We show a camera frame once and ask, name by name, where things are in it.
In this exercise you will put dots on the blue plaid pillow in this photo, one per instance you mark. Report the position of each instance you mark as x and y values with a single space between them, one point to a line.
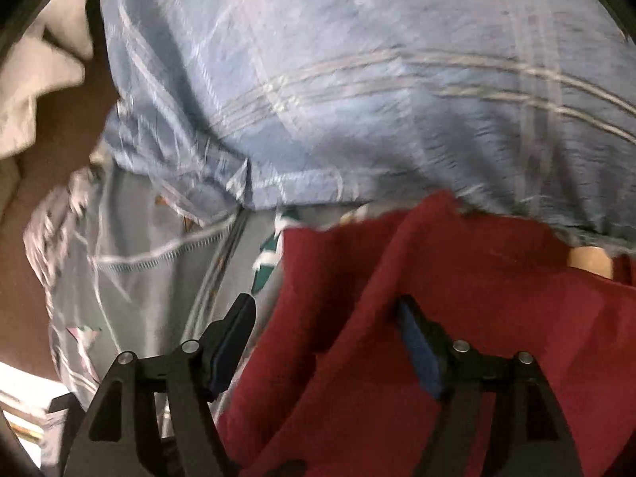
348 84

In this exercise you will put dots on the pale flat object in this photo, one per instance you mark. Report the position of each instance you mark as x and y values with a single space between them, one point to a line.
25 397

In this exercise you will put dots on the grey printed bed sheet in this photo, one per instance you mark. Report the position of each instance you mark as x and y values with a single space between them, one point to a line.
149 283

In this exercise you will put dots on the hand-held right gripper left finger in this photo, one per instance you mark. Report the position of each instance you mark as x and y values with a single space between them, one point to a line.
223 357

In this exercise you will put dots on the white cloth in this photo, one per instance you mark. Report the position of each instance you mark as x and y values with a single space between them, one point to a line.
39 84

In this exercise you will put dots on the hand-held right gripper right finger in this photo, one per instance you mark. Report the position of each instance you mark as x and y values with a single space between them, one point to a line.
422 353

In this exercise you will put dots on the dark red small shirt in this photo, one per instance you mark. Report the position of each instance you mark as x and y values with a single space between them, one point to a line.
348 283

